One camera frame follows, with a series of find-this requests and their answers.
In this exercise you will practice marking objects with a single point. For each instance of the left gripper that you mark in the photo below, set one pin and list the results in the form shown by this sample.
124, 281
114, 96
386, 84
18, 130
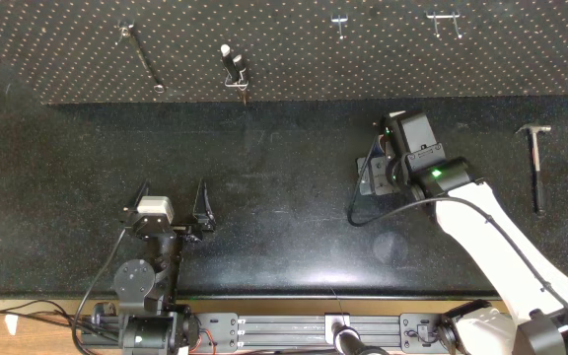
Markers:
188, 232

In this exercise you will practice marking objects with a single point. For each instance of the wrench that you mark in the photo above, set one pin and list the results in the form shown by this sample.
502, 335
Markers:
142, 58

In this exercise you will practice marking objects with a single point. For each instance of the black and white pliers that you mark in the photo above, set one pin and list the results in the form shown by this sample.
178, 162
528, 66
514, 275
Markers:
230, 64

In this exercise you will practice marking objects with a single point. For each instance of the hammer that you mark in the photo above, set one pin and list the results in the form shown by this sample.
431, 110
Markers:
536, 158

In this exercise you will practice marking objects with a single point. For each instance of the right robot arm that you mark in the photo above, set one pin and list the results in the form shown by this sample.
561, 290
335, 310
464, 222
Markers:
491, 241

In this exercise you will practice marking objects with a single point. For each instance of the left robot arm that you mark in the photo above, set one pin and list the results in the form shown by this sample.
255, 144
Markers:
141, 286

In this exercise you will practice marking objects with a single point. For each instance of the black pegboard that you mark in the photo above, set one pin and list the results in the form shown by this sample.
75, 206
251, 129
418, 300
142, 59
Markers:
313, 54

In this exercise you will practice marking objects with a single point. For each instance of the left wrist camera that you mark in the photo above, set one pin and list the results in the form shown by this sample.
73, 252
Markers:
156, 206

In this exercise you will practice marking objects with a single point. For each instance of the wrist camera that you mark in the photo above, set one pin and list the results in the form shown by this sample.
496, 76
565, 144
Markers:
156, 206
375, 176

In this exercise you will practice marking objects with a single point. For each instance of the mounting rail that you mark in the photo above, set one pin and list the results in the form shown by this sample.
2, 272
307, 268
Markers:
284, 330

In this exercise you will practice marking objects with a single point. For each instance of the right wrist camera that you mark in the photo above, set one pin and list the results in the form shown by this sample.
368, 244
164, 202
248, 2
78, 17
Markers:
375, 176

